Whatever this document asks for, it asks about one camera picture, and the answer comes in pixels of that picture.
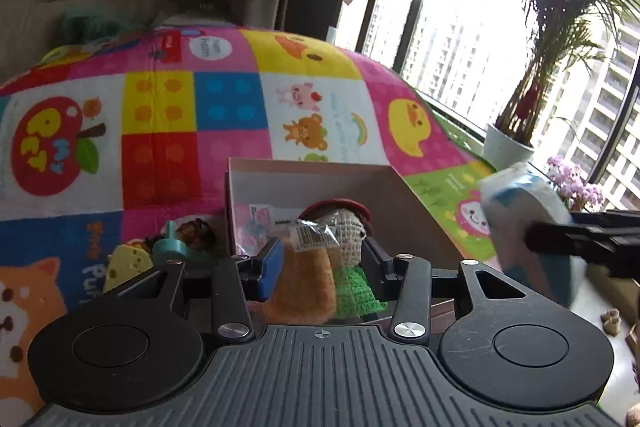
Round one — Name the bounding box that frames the bread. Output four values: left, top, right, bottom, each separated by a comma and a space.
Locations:
262, 217, 342, 325

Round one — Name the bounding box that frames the green plush toy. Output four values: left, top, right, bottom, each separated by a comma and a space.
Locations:
62, 6, 122, 46

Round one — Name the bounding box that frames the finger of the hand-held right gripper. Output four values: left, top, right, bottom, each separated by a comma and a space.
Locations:
523, 209, 640, 279

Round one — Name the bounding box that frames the pink printed packet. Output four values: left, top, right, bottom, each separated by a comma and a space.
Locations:
234, 203, 277, 254

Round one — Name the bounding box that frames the pink cardboard box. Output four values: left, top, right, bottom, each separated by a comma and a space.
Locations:
225, 157, 463, 327

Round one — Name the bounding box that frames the brown keychain toy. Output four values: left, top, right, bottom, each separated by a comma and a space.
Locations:
172, 217, 219, 254

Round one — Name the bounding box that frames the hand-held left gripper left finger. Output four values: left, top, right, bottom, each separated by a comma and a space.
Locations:
102, 238, 285, 343

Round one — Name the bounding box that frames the yellow plastic toy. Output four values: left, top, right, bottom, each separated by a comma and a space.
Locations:
102, 241, 154, 294

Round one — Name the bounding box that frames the blue and white carton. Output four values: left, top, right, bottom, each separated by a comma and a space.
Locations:
479, 162, 587, 309

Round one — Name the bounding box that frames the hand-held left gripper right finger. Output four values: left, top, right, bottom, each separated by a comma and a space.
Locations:
360, 237, 542, 344

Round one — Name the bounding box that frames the purple flowering plant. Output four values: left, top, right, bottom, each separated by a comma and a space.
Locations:
546, 155, 607, 212

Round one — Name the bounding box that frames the potted palm plant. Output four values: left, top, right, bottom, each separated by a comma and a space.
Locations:
482, 0, 640, 174

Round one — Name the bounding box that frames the colourful printed play mat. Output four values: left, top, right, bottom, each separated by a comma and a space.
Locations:
0, 24, 501, 414

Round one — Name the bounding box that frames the crochet doll with red hat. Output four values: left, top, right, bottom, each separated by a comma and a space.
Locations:
300, 199, 390, 320

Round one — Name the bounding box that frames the teal plastic toy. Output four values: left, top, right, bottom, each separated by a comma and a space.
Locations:
151, 222, 202, 266

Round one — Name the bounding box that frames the small beige object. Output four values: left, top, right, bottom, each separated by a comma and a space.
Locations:
599, 308, 624, 336

